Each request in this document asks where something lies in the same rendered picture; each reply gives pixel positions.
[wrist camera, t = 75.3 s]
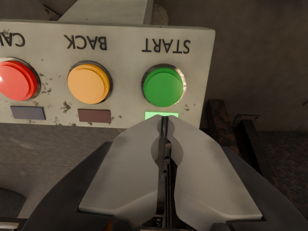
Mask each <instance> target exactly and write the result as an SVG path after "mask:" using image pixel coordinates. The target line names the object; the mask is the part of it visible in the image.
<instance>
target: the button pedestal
mask: <svg viewBox="0 0 308 231"><path fill-rule="evenodd" d="M153 3H154V0H78V1H77V2H76V3H75V4H74V5H73V6H72V7H71V8H70V9H69V10H68V11H67V12H66V13H65V14H64V15H63V16H62V17H61V18H60V19H59V20H58V21H44V20H22V19H0V63H1V62H4V61H17V62H19V63H22V64H23V65H25V66H26V67H27V68H28V69H29V70H30V71H31V72H32V73H33V75H34V76H35V78H36V81H37V91H36V93H35V94H34V95H33V96H32V97H30V98H28V99H27V100H23V101H18V100H13V99H10V98H8V97H6V96H5V95H4V94H2V93H1V92H0V123H19V124H39V125H59V126H78V127H107V128H130V127H132V126H134V125H136V124H138V123H140V122H142V121H144V120H145V112H161V113H178V118H180V119H182V120H183V121H185V122H187V123H189V124H191V125H192V126H194V127H196V128H198V129H199V126H200V121H201V115H202V110H203V104H204V97H205V92H206V86H207V81H208V75H209V68H210V63H211V57H212V52H213V46H214V41H215V34H216V33H215V30H213V29H211V28H207V27H191V26H168V25H151V18H152V10H153ZM82 64H92V65H95V66H97V67H99V68H100V69H101V70H103V72H104V73H105V74H106V75H107V78H108V80H109V83H110V89H109V92H108V94H107V95H106V97H105V98H104V99H103V100H102V101H100V102H99V103H96V104H87V103H84V102H81V101H80V100H78V99H77V98H75V97H74V96H73V94H72V93H71V91H70V89H69V87H68V76H69V74H70V72H71V71H72V70H73V69H74V68H75V67H77V66H79V65H82ZM160 67H168V68H171V69H173V70H175V71H176V72H177V73H178V74H179V75H180V76H181V78H182V81H183V85H184V91H183V94H182V97H181V98H180V99H179V101H178V102H176V103H175V104H174V105H172V106H169V107H158V106H155V105H153V104H152V103H150V102H149V101H148V100H147V99H146V97H145V95H144V91H143V85H144V81H145V78H146V77H147V75H148V74H149V73H150V72H151V71H152V70H154V69H156V68H160ZM10 106H30V107H43V110H44V114H45V118H46V120H29V119H14V117H13V114H12V111H11V108H10ZM77 109H91V110H110V117H111V123H98V122H80V121H79V116H78V111H77Z"/></svg>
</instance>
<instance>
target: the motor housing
mask: <svg viewBox="0 0 308 231"><path fill-rule="evenodd" d="M205 115H206V120H207V124H208V129H209V135H210V137H211V138H213V139H214V140H215V141H216V142H217V143H218V144H219V145H220V146H222V147H229V148H230V149H231V150H232V151H233V152H235V153H236V154H237V155H238V156H239V157H241V154H240V151H239V148H238V145H237V141H236V138H235V135H234V132H233V129H232V126H231V122H230V119H229V116H228V113H227V110H226V106H225V103H224V100H221V99H209V101H208V104H207V107H206V110H205Z"/></svg>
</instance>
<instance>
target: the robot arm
mask: <svg viewBox="0 0 308 231"><path fill-rule="evenodd" d="M163 127H164V133H165V138H167V139H168V140H169V141H170V142H171V144H172V147H171V158H172V159H173V160H174V162H175V163H176V165H177V166H178V168H177V172H176V182H175V190H174V199H175V207H176V214H177V216H178V217H179V218H180V219H181V220H182V221H184V222H185V223H187V224H188V225H190V226H191V227H193V228H195V229H196V230H197V231H308V222H307V221H306V220H305V218H304V217H303V216H302V215H301V213H300V212H299V211H298V210H297V209H296V208H295V206H294V205H293V204H292V203H291V202H290V201H289V200H288V199H287V198H286V197H285V196H284V195H283V194H282V193H281V192H280V191H279V190H278V189H277V188H276V187H275V186H273V185H272V184H271V183H270V182H269V181H268V180H266V179H265V178H264V177H263V176H262V175H260V174H259V173H258V172H257V171H256V170H255V169H254V168H252V167H251V166H250V165H249V164H248V163H247V162H245V161H244V160H243V159H242V158H241V157H239V156H238V155H237V154H236V153H235V152H233V151H232V150H231V149H230V148H229V147H222V146H220V145H219V144H218V143H217V142H216V141H215V140H214V139H213V138H211V137H210V136H209V135H207V134H206V133H204V132H203V131H201V130H199V129H198V128H196V127H194V126H192V125H191V124H189V123H187V122H185V121H183V120H182V119H180V118H178V117H176V116H174V115H167V116H164V115H159V114H156V115H154V116H152V117H150V118H148V119H146V120H144V121H142V122H140V123H138V124H136V125H134V126H132V127H130V128H128V129H127V130H125V131H124V132H122V133H121V134H120V135H118V136H117V137H116V138H115V139H113V140H112V141H111V142H109V141H105V142H104V143H103V144H102V145H100V146H99V147H98V148H97V149H96V150H94V151H93V152H92V153H91V154H90V155H89V156H88V157H86V158H85V159H84V160H83V161H82V162H80V163H79V164H78V165H77V166H75V167H74V168H73V169H72V170H71V171H70V172H68V173H67V174H66V175H65V176H64V177H63V178H61V179H60V180H59V181H58V182H57V183H56V184H55V185H54V186H53V187H52V188H51V189H50V191H49V192H48V193H47V194H46V195H45V196H44V198H43V199H42V200H41V201H40V203H39V204H38V205H37V207H36V208H35V209H34V211H33V212H32V213H31V215H30V216H29V218H28V220H27V221H26V223H25V225H24V226H23V228H22V230H21V231H135V230H134V228H136V227H137V226H139V225H141V224H143V223H145V222H146V221H148V220H150V219H152V218H153V217H154V216H155V214H156V209H157V194H158V178H159V168H158V166H157V165H156V163H155V162H154V161H155V160H156V159H157V158H158V149H159V139H160V137H163Z"/></svg>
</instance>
